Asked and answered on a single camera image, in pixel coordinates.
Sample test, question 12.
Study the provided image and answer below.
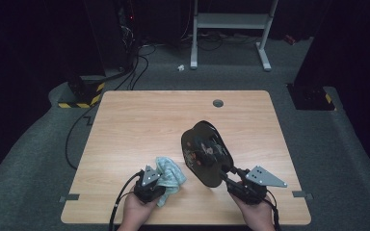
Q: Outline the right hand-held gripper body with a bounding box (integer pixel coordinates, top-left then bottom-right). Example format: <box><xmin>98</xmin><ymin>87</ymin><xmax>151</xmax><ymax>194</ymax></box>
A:
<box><xmin>226</xmin><ymin>165</ymin><xmax>289</xmax><ymax>206</ymax></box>

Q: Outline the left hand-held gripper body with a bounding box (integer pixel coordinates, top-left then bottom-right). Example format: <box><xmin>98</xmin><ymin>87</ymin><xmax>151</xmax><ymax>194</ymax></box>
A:
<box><xmin>133</xmin><ymin>165</ymin><xmax>167</xmax><ymax>204</ymax></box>

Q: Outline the light blue fluffy cloth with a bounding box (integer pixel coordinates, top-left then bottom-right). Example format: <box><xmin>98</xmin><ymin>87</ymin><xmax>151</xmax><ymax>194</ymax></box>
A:
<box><xmin>154</xmin><ymin>156</ymin><xmax>188</xmax><ymax>208</ymax></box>

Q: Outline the person's right hand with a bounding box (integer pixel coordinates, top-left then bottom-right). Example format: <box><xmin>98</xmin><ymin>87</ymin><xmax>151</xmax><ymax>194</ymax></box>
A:
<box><xmin>230</xmin><ymin>192</ymin><xmax>276</xmax><ymax>229</ymax></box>

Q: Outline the grey tape strip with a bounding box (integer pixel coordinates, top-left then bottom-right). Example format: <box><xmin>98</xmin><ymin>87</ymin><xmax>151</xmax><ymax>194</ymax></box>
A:
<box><xmin>59</xmin><ymin>192</ymin><xmax>81</xmax><ymax>203</ymax></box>
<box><xmin>291</xmin><ymin>190</ymin><xmax>314</xmax><ymax>200</ymax></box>

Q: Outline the black yellow striped base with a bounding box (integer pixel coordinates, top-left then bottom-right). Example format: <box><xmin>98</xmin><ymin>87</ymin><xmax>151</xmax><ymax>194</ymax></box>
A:
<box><xmin>286</xmin><ymin>83</ymin><xmax>337</xmax><ymax>112</ymax></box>
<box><xmin>57</xmin><ymin>74</ymin><xmax>107</xmax><ymax>110</ymax></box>

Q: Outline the white metal stand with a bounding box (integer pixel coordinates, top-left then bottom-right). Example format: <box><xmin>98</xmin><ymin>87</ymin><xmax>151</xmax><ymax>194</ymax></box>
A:
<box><xmin>189</xmin><ymin>0</ymin><xmax>279</xmax><ymax>72</ymax></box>

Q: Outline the dark equipment rack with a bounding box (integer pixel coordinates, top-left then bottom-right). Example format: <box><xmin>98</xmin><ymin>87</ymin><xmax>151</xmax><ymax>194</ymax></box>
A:
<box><xmin>83</xmin><ymin>0</ymin><xmax>143</xmax><ymax>73</ymax></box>

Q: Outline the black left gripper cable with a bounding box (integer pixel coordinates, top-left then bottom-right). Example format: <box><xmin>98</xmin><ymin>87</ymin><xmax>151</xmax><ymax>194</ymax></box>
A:
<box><xmin>108</xmin><ymin>169</ymin><xmax>145</xmax><ymax>231</ymax></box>

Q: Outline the black floor cable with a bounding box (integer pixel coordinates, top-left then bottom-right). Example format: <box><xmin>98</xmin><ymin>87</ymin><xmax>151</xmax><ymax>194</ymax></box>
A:
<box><xmin>64</xmin><ymin>44</ymin><xmax>158</xmax><ymax>171</ymax></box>

